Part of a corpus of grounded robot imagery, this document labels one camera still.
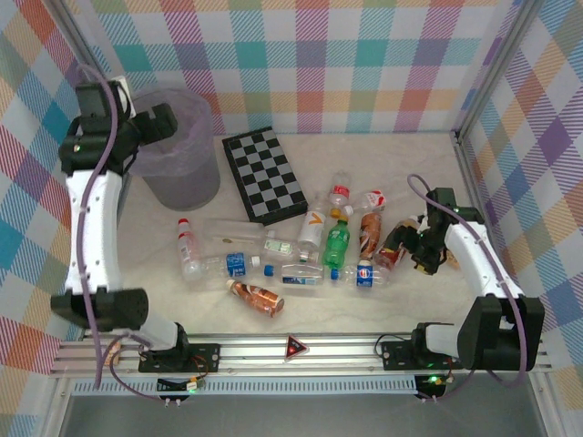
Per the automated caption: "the crushed red brown bottle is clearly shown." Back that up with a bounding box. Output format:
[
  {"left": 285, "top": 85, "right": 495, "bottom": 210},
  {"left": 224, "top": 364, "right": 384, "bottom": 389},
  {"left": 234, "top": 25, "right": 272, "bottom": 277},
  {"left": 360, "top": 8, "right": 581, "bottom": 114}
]
[{"left": 373, "top": 218, "right": 421, "bottom": 269}]

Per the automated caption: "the orange brown plastic bottle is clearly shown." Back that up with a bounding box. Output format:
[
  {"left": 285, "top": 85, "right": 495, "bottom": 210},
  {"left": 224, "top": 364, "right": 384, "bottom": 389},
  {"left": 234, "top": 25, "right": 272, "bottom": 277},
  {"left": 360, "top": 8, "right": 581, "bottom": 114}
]
[{"left": 358, "top": 210, "right": 384, "bottom": 261}]

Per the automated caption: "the bottle red white label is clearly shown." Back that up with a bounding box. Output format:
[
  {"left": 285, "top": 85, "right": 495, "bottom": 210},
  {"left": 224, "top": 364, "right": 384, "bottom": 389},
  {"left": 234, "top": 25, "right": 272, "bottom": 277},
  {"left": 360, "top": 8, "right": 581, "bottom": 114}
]
[{"left": 346, "top": 188, "right": 388, "bottom": 217}]

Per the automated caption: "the Pepsi bottle blue cap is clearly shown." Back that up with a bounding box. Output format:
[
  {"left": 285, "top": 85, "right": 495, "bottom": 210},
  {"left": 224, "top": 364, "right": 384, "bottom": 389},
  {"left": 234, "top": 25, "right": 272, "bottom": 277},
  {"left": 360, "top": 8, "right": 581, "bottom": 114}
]
[{"left": 329, "top": 260, "right": 394, "bottom": 290}]

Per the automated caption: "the green soda bottle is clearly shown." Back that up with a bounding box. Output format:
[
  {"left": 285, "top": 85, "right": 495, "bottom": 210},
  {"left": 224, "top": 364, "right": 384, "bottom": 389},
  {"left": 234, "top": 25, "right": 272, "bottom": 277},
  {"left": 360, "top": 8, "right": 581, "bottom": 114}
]
[{"left": 321, "top": 213, "right": 353, "bottom": 270}]

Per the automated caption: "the clear bottle red label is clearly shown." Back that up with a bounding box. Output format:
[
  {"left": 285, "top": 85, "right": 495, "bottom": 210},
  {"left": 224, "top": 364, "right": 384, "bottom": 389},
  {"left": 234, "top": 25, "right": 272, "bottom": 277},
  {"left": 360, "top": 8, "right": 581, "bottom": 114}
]
[{"left": 327, "top": 169, "right": 354, "bottom": 217}]

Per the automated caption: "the white bottle orange mark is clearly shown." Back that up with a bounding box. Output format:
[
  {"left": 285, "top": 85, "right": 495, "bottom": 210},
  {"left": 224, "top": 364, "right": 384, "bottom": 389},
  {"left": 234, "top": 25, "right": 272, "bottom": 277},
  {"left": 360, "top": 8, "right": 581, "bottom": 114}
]
[{"left": 297, "top": 192, "right": 330, "bottom": 250}]

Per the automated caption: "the clear bottle blue cap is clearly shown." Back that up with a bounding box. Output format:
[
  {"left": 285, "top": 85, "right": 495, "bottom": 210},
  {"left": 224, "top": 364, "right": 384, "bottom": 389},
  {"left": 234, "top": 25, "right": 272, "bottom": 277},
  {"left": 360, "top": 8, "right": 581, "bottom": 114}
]
[{"left": 262, "top": 261, "right": 326, "bottom": 289}]

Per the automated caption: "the clear bottle green label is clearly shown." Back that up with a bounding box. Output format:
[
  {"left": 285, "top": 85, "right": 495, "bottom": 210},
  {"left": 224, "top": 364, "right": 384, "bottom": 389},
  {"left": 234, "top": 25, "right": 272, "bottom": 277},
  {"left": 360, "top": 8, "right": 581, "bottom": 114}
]
[{"left": 261, "top": 236, "right": 321, "bottom": 266}]

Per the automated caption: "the large clear plastic bottle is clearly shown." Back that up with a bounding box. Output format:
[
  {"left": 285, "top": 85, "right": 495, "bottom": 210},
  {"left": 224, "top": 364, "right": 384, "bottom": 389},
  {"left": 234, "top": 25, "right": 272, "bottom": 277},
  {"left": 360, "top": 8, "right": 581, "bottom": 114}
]
[{"left": 203, "top": 218, "right": 270, "bottom": 248}]

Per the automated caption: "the clear bottle red cap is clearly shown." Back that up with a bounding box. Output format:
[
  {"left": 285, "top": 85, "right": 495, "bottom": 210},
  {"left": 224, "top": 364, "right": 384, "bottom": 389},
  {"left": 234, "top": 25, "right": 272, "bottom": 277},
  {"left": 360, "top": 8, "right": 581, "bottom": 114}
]
[{"left": 176, "top": 217, "right": 205, "bottom": 282}]

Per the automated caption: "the clear bottle blue label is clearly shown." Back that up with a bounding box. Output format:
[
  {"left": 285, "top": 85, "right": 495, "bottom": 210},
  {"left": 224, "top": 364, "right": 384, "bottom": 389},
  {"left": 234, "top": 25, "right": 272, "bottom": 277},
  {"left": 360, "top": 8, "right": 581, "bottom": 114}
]
[{"left": 199, "top": 251, "right": 264, "bottom": 279}]

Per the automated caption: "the copper brown plastic bottle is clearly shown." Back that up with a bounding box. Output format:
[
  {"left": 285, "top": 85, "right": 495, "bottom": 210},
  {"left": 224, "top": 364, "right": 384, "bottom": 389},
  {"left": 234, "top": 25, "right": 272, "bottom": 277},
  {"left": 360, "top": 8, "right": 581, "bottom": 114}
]
[{"left": 225, "top": 278, "right": 286, "bottom": 319}]

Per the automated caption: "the purple plastic bin liner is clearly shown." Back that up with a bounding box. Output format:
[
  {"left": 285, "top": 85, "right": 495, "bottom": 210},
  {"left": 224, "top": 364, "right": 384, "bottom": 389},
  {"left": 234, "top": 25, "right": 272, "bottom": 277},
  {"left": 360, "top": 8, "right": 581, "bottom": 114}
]
[{"left": 129, "top": 88, "right": 215, "bottom": 178}]

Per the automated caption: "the grey waste bin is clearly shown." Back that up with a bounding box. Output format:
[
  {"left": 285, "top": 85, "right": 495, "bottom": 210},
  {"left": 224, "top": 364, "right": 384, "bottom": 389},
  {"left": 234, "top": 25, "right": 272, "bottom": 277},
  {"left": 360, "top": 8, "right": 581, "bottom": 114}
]
[{"left": 129, "top": 88, "right": 223, "bottom": 211}]

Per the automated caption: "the black grey chessboard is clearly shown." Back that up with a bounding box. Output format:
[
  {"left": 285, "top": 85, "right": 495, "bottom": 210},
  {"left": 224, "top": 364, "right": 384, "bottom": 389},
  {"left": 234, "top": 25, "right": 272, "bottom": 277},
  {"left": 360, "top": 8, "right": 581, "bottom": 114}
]
[{"left": 221, "top": 126, "right": 309, "bottom": 228}]

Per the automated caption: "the small black circuit board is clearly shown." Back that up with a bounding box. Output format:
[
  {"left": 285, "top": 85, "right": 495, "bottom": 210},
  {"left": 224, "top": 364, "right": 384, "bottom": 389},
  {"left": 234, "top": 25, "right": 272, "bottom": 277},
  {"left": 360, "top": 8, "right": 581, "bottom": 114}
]
[
  {"left": 157, "top": 376, "right": 204, "bottom": 395},
  {"left": 416, "top": 373, "right": 450, "bottom": 400}
]

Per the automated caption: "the red triangle warning light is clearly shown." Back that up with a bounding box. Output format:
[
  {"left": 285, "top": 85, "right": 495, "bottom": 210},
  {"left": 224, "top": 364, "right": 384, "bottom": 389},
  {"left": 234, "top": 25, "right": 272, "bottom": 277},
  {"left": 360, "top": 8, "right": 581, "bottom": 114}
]
[{"left": 283, "top": 333, "right": 311, "bottom": 363}]

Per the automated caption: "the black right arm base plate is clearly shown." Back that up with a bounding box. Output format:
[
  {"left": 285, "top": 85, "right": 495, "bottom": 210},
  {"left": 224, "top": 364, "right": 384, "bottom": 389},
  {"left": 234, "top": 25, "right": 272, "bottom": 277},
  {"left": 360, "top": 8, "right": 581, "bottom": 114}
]
[{"left": 379, "top": 340, "right": 461, "bottom": 372}]

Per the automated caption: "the aluminium frame post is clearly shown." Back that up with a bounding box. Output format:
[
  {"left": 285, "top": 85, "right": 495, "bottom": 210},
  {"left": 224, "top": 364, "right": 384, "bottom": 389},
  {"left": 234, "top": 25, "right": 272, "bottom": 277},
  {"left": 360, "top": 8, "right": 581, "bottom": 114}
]
[
  {"left": 53, "top": 0, "right": 127, "bottom": 92},
  {"left": 454, "top": 0, "right": 547, "bottom": 140}
]

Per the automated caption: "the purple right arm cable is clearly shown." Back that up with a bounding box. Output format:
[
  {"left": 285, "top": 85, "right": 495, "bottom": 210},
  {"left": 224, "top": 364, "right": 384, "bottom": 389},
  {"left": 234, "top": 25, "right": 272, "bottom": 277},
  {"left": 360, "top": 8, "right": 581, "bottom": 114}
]
[{"left": 407, "top": 173, "right": 538, "bottom": 404}]

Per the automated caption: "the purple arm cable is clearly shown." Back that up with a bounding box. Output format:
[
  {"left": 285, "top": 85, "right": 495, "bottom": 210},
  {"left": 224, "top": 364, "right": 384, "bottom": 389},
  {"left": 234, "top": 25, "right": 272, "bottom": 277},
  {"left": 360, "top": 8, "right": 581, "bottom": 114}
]
[
  {"left": 75, "top": 63, "right": 201, "bottom": 402},
  {"left": 407, "top": 173, "right": 538, "bottom": 404}
]

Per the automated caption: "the aluminium mounting rail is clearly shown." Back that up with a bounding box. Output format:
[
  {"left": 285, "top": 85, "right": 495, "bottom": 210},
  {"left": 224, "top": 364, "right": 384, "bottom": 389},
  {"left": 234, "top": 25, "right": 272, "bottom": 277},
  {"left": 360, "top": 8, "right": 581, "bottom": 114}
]
[{"left": 48, "top": 333, "right": 553, "bottom": 379}]

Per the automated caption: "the white slotted cable duct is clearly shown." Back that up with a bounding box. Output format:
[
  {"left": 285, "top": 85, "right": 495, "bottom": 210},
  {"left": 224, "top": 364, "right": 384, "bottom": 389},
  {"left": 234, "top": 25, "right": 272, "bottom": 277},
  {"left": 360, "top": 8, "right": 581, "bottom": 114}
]
[{"left": 71, "top": 375, "right": 419, "bottom": 398}]

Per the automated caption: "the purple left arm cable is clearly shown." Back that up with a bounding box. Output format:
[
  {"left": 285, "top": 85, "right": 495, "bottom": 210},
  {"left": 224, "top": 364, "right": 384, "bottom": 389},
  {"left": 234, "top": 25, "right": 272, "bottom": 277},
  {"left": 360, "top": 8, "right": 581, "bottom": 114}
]
[{"left": 75, "top": 63, "right": 201, "bottom": 402}]

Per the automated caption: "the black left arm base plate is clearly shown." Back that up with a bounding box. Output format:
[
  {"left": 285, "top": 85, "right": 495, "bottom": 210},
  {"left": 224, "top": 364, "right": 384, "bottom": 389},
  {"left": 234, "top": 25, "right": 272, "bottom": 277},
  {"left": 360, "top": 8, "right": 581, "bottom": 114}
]
[{"left": 138, "top": 341, "right": 223, "bottom": 375}]

